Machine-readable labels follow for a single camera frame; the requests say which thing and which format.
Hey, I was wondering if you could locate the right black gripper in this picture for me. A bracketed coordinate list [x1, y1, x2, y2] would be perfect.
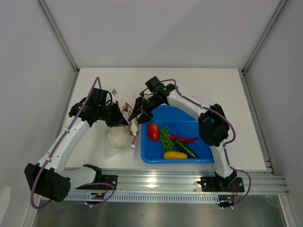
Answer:
[129, 94, 160, 127]

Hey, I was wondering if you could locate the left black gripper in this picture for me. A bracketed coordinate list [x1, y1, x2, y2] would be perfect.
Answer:
[98, 101, 128, 128]

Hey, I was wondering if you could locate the grey fish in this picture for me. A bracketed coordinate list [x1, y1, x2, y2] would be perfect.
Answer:
[129, 117, 139, 137]

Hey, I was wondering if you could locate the white cauliflower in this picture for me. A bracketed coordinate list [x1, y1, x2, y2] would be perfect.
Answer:
[106, 127, 129, 149]

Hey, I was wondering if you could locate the clear zip bag orange zipper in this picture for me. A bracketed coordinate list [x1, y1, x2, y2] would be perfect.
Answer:
[104, 117, 139, 158]

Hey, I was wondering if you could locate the yellow mango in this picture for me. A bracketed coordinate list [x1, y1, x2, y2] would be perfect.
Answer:
[163, 150, 187, 159]

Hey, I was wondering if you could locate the green cucumber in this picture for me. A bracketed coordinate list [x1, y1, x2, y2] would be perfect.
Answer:
[173, 138, 199, 158]

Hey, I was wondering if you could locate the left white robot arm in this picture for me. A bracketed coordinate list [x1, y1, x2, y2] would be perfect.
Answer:
[25, 88, 128, 202]

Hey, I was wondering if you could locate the red tomato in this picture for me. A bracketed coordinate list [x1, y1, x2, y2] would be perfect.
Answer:
[147, 122, 160, 141]

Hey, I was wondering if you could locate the blue plastic bin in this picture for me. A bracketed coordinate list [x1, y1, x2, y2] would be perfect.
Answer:
[141, 105, 214, 164]

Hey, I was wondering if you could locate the green grape bunch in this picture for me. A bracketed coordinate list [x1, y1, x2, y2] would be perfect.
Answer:
[160, 126, 174, 151]

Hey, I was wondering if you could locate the red chili pepper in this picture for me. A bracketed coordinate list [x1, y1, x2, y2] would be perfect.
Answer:
[169, 134, 198, 143]

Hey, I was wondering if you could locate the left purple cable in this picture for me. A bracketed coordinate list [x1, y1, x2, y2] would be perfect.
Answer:
[30, 77, 115, 209]

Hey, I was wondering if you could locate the purple cable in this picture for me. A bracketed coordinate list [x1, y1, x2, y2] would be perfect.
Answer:
[30, 77, 115, 209]
[139, 79, 251, 209]

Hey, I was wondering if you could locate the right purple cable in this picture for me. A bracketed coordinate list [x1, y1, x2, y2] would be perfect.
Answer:
[139, 79, 251, 209]

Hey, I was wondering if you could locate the white slotted cable duct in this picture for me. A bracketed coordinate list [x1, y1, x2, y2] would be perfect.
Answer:
[40, 192, 220, 204]

